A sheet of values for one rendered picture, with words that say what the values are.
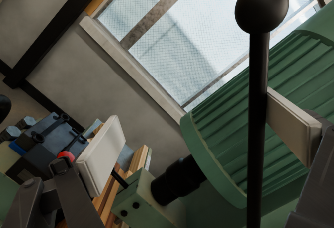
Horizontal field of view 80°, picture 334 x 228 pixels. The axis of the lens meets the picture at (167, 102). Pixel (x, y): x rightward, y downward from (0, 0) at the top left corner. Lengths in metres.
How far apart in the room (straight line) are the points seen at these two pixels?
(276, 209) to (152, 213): 0.20
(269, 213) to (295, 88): 0.19
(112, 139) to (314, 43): 0.25
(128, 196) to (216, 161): 0.18
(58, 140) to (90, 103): 1.44
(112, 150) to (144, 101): 1.56
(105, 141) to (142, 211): 0.26
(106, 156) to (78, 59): 1.62
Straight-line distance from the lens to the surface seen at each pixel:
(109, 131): 0.17
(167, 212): 0.43
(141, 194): 0.39
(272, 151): 0.28
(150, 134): 1.87
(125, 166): 0.67
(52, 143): 0.41
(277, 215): 0.38
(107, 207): 0.47
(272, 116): 0.18
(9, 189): 0.41
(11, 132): 0.43
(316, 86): 0.29
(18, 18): 1.93
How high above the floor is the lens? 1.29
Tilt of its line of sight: 16 degrees down
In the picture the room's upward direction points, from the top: 50 degrees clockwise
